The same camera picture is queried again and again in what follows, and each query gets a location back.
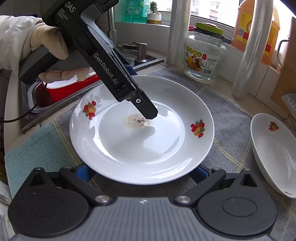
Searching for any orange oil bottle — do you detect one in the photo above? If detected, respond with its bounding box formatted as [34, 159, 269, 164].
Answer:
[231, 0, 281, 66]

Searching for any metal wire rack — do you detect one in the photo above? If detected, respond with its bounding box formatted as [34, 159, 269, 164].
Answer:
[277, 39, 290, 70]

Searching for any green detergent bottle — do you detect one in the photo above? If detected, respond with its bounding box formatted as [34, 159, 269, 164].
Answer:
[125, 0, 148, 24]

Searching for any glass jar with green lid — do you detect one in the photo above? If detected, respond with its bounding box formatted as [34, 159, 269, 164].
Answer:
[184, 22, 228, 81]

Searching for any stainless steel sink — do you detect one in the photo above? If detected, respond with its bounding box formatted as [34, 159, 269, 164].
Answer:
[18, 42, 164, 133]

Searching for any white fruit print plate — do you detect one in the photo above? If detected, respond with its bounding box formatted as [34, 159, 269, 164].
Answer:
[250, 113, 296, 199]
[69, 75, 214, 185]

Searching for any grey and teal plaid mat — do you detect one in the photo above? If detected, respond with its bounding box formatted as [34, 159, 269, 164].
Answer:
[5, 68, 296, 234]

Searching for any white wrapped pole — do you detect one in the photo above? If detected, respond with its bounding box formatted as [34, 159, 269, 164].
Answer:
[166, 0, 190, 66]
[231, 0, 275, 100]

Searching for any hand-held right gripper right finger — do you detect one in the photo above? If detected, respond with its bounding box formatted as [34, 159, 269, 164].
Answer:
[174, 163, 258, 207]

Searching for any metal faucet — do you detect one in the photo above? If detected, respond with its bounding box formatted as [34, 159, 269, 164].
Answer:
[107, 0, 119, 45]

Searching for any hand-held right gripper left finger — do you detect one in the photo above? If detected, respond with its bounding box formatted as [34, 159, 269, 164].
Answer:
[29, 163, 112, 207]

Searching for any wooden cutting board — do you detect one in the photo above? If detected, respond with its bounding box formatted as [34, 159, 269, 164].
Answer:
[270, 62, 296, 112]

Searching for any metal soap dispenser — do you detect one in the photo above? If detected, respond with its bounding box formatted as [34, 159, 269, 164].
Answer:
[135, 42, 148, 64]

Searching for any person's left forearm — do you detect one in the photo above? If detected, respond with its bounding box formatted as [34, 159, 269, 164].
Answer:
[0, 15, 44, 72]

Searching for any person's left hand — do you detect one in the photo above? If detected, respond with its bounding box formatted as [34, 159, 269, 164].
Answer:
[30, 21, 91, 83]

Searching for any person's white jacket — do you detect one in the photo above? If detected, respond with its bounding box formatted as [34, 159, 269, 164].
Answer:
[0, 179, 15, 241]

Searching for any black cable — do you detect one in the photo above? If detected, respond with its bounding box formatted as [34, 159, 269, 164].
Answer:
[0, 82, 48, 123]

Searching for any small potted plant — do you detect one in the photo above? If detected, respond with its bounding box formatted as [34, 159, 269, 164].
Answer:
[146, 1, 162, 24]

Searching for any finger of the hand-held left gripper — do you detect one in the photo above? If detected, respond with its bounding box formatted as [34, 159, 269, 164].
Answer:
[132, 90, 159, 120]

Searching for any red basin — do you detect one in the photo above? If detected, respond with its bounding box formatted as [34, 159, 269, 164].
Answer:
[42, 71, 102, 103]

